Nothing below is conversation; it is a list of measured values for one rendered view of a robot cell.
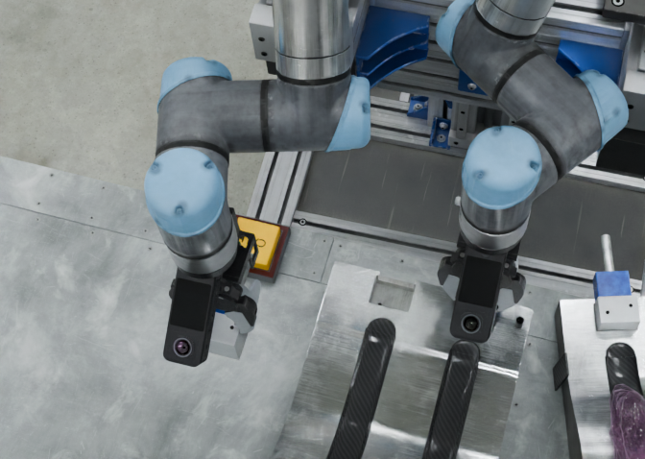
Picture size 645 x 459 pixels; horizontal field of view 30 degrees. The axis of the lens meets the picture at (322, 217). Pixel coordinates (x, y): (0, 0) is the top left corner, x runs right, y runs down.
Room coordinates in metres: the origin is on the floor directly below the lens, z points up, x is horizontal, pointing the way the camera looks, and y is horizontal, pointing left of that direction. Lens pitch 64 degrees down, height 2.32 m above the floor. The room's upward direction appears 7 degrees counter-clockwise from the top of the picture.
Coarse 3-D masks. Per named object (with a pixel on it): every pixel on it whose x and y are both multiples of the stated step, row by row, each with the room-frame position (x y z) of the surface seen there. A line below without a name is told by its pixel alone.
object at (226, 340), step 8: (248, 264) 0.61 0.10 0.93; (248, 272) 0.60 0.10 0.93; (216, 312) 0.54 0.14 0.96; (224, 312) 0.55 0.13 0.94; (216, 320) 0.53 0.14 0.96; (224, 320) 0.53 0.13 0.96; (216, 328) 0.52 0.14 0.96; (224, 328) 0.52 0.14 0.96; (232, 328) 0.52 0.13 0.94; (216, 336) 0.51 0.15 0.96; (224, 336) 0.51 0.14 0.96; (232, 336) 0.51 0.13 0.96; (240, 336) 0.51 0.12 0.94; (216, 344) 0.51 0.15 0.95; (224, 344) 0.50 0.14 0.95; (232, 344) 0.50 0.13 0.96; (240, 344) 0.51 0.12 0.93; (216, 352) 0.51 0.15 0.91; (224, 352) 0.50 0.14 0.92; (232, 352) 0.50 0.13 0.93; (240, 352) 0.50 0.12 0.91
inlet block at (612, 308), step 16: (608, 240) 0.61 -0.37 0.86; (608, 256) 0.59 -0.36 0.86; (608, 272) 0.56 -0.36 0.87; (624, 272) 0.56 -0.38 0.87; (608, 288) 0.54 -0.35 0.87; (624, 288) 0.54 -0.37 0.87; (608, 304) 0.51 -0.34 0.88; (624, 304) 0.51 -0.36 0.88; (608, 320) 0.49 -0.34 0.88; (624, 320) 0.49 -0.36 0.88
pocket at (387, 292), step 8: (376, 280) 0.59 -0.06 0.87; (384, 280) 0.59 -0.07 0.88; (392, 280) 0.59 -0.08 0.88; (400, 280) 0.59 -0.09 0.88; (376, 288) 0.58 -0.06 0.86; (384, 288) 0.58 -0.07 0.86; (392, 288) 0.58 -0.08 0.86; (400, 288) 0.58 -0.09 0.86; (408, 288) 0.58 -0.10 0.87; (376, 296) 0.57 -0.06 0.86; (384, 296) 0.57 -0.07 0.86; (392, 296) 0.57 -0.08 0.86; (400, 296) 0.57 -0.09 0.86; (408, 296) 0.57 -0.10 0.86; (384, 304) 0.56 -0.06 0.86; (392, 304) 0.56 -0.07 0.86; (400, 304) 0.56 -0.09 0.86; (408, 304) 0.56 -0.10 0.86
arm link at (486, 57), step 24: (456, 0) 0.75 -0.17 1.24; (480, 0) 0.72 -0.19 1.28; (504, 0) 0.70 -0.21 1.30; (528, 0) 0.69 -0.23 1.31; (552, 0) 0.70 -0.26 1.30; (456, 24) 0.72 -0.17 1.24; (480, 24) 0.70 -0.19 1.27; (504, 24) 0.69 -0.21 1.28; (528, 24) 0.69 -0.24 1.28; (456, 48) 0.70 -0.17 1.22; (480, 48) 0.69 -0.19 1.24; (504, 48) 0.68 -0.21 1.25; (528, 48) 0.68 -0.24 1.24; (480, 72) 0.67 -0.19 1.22; (504, 72) 0.66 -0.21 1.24
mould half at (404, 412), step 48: (336, 288) 0.58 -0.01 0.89; (432, 288) 0.56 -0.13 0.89; (336, 336) 0.52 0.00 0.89; (432, 336) 0.50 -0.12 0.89; (336, 384) 0.46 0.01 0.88; (384, 384) 0.45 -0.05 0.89; (432, 384) 0.44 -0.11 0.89; (480, 384) 0.43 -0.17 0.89; (288, 432) 0.40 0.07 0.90; (384, 432) 0.39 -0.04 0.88; (480, 432) 0.37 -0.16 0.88
